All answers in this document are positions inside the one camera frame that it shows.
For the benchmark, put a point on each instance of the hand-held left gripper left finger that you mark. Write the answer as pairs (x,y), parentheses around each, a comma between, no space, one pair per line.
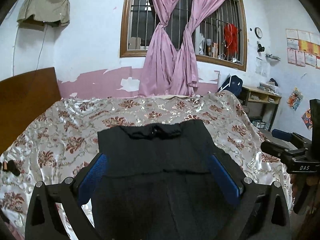
(91,175)

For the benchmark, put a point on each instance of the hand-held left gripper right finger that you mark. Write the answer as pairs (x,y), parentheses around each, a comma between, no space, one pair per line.
(225,177)

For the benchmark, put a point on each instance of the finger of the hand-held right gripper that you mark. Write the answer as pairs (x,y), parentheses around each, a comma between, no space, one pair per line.
(273,148)
(281,134)

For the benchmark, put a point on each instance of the black jacket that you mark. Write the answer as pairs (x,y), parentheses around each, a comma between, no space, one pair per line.
(160,180)

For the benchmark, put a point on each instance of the person's right hand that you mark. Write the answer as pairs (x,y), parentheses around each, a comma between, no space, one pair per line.
(313,182)

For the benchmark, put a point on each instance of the wooden shelf desk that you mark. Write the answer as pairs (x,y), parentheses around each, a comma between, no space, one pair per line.
(262,97)

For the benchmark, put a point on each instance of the floral satin bedspread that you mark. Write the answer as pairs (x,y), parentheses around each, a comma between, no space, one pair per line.
(62,135)

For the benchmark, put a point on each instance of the stack of books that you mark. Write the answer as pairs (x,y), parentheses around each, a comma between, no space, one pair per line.
(270,86)

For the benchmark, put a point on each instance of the blue backpack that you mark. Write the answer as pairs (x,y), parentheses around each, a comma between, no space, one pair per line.
(231,84)

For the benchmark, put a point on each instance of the small black cloth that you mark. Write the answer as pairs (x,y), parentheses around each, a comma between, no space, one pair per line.
(11,168)

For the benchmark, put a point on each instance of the wooden headboard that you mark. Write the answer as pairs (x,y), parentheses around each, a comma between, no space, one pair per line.
(25,100)

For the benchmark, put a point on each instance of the brown carton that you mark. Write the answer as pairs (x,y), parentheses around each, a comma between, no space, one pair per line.
(212,48)

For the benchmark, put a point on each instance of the pink curtain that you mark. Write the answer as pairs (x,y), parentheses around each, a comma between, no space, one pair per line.
(157,62)
(187,62)

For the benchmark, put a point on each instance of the barred wooden window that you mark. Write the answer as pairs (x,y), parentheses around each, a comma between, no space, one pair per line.
(215,30)

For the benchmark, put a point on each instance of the white cardboard box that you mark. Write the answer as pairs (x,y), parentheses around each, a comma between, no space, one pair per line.
(134,43)

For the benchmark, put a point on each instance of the colourful cartoon wall sticker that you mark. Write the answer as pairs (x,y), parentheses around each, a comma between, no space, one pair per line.
(295,98)
(307,119)

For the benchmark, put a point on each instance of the white wall paper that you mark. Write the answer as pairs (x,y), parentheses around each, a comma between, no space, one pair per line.
(260,66)

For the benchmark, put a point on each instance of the small metal wall rack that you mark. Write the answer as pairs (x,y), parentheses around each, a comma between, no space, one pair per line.
(273,57)

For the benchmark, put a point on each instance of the black wall hook item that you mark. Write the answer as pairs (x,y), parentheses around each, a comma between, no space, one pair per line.
(261,48)

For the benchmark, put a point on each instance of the wall certificates group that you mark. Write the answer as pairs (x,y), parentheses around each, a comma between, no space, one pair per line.
(300,47)

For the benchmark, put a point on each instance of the round wall clock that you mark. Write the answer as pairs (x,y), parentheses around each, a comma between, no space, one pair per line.
(258,32)

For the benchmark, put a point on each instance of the wooden wall shelf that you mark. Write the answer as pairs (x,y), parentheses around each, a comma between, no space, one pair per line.
(31,25)

